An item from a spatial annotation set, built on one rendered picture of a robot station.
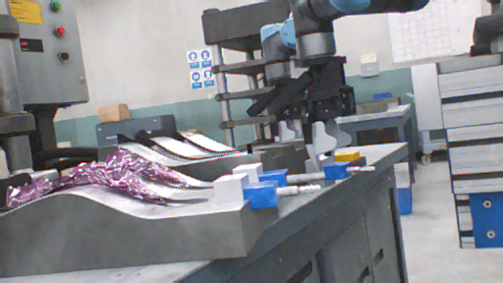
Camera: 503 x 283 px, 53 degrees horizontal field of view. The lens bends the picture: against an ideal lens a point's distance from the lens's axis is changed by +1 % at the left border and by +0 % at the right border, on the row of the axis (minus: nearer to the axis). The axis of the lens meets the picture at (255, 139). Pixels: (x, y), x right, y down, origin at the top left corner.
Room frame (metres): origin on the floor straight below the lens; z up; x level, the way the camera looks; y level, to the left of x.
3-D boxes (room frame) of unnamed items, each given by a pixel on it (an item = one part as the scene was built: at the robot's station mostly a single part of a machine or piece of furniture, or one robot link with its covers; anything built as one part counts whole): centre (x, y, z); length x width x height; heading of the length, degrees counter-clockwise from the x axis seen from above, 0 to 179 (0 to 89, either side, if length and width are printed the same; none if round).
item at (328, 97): (0.97, -0.15, 0.99); 0.09 x 0.08 x 0.12; 56
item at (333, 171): (0.96, -0.16, 0.83); 0.13 x 0.05 x 0.05; 56
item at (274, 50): (1.46, -0.10, 1.14); 0.09 x 0.08 x 0.11; 71
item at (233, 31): (5.76, -0.30, 1.03); 1.54 x 0.94 x 2.06; 161
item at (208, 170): (1.10, 0.16, 0.87); 0.50 x 0.26 x 0.14; 62
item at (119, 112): (8.25, 2.23, 1.26); 0.42 x 0.33 x 0.29; 71
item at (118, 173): (0.75, 0.24, 0.90); 0.26 x 0.18 x 0.08; 79
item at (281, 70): (1.46, -0.09, 1.07); 0.08 x 0.08 x 0.05
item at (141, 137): (1.08, 0.15, 0.92); 0.35 x 0.16 x 0.09; 62
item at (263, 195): (0.64, -0.01, 0.86); 0.13 x 0.05 x 0.05; 79
